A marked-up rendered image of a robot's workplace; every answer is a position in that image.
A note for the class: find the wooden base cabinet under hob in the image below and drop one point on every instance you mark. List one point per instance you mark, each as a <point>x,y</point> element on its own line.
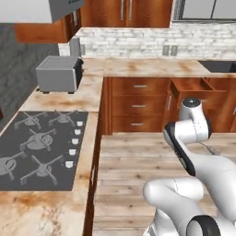
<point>104,107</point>

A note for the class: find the grey toaster oven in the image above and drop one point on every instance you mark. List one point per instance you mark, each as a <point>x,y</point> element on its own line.
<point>56,75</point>

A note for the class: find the wooden wall cabinet door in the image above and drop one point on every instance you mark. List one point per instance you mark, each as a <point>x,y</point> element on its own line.
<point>103,12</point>
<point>150,12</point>

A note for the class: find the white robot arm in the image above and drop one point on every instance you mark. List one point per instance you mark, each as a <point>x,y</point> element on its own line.
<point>184,202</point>

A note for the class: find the white hob knob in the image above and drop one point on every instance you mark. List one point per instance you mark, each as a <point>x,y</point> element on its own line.
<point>79,123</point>
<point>75,141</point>
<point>69,164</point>
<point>77,132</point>
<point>72,151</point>

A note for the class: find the wooden drawer front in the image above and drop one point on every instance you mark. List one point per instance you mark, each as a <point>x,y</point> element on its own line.
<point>123,87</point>
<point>123,124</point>
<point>123,106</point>

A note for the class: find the wooden wall cabinet beside hood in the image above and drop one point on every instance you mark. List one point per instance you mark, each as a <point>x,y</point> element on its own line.
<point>43,32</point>

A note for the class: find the dark sink basin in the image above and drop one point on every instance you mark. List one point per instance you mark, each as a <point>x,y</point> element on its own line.
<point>219,66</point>

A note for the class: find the grey range hood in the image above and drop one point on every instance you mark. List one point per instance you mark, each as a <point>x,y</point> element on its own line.
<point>66,7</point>

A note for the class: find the open wooden drawer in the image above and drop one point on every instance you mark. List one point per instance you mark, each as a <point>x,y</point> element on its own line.
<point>190,86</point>

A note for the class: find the wooden sink base cabinet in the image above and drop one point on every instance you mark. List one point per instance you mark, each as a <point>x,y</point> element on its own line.
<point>222,107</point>

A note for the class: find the grey wall outlet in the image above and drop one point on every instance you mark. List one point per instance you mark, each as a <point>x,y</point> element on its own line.
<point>166,50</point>
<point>82,49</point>
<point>174,50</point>

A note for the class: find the narrow wooden base cabinet door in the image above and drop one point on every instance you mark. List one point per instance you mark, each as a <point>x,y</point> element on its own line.
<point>173,115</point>

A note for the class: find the grey upright box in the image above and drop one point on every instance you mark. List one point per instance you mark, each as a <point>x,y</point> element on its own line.
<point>75,47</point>

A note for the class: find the window with grey frame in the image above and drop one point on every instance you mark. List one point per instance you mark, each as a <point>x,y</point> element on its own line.
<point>206,9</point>

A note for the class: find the grey gas hob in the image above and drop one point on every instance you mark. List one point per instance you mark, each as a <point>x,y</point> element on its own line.
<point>37,153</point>

